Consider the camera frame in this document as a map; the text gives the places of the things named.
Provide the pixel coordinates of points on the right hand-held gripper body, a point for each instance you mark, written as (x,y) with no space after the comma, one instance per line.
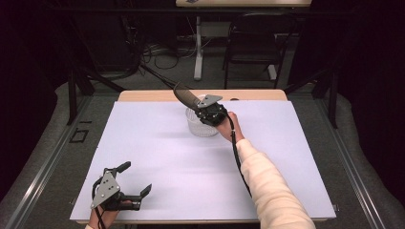
(211,111)

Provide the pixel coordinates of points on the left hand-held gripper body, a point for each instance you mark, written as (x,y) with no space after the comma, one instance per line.
(106,187)

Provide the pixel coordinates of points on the clear plastic cup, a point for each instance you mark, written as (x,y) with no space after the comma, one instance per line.
(200,127)

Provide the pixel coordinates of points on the person's right hand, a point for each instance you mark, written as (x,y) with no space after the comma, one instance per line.
(230,129)

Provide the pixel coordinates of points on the person's left hand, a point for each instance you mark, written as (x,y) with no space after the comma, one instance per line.
(102,219)

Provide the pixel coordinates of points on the white desk leg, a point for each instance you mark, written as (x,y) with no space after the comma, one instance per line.
(198,47)

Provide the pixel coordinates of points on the black chair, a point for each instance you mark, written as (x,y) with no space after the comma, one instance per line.
(254,47)

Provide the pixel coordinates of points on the black metal stand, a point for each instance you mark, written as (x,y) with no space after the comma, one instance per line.
(76,92)
(328,89)

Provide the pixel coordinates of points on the wooden desk top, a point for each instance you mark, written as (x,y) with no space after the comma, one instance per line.
(242,3)

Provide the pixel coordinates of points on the metal floor rail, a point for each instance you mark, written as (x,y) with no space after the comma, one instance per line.
(38,181)
(353,165)

